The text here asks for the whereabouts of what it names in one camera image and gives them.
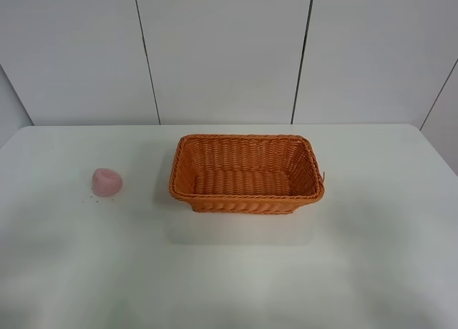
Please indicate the orange wicker basket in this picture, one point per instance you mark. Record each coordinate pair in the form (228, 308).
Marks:
(245, 173)

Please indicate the pink peach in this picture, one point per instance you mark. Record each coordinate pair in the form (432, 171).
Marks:
(106, 182)

